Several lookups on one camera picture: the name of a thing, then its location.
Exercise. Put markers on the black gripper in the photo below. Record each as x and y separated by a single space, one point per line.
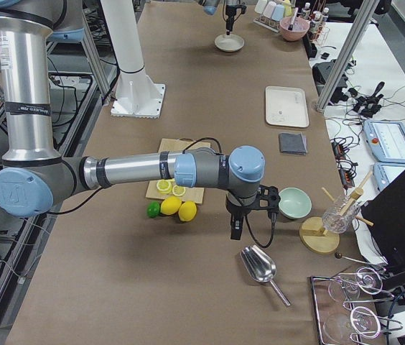
235 209
230 13

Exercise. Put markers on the white round plate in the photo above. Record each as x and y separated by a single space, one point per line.
229 42

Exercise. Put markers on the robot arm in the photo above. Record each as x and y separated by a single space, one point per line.
35 176
210 7

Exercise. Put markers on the cream rabbit tray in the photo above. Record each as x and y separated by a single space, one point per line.
286 107

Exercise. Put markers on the white cup rack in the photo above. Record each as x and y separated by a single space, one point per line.
267 23

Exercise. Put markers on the white cup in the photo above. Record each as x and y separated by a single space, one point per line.
269 9

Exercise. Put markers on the blue cup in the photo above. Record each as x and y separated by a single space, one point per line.
278 13

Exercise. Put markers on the metal scoop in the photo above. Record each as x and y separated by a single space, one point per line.
262 269

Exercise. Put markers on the wooden cutting board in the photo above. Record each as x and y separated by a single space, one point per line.
188 164

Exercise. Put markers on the yellow lemon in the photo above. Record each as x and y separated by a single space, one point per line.
170 205
187 211

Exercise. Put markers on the yellow cup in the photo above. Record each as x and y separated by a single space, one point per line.
287 3

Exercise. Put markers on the mint green bowl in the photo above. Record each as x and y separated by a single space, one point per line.
294 203

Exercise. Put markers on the metal muddler tool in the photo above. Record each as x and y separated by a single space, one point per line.
292 19

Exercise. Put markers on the lemon slice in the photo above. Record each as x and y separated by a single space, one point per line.
178 190
164 186

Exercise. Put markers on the pink bowl with ice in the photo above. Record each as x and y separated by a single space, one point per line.
298 31

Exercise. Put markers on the wooden mug tree stand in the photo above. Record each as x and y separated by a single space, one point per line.
322 234

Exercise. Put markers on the green lime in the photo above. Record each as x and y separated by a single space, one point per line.
153 209

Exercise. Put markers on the glass cup on stand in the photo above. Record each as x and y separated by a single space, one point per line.
340 215

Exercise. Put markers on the grey folded cloth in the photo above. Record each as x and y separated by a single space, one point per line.
295 144

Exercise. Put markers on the wine glass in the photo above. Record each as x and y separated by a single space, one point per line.
354 328
349 285

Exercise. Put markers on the blue teach pendant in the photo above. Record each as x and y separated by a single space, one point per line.
384 173
386 140

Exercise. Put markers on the black monitor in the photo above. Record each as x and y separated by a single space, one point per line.
387 212

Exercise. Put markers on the white pillar mount base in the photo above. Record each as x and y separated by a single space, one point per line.
136 94

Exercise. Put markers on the aluminium frame post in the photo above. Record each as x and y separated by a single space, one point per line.
355 34

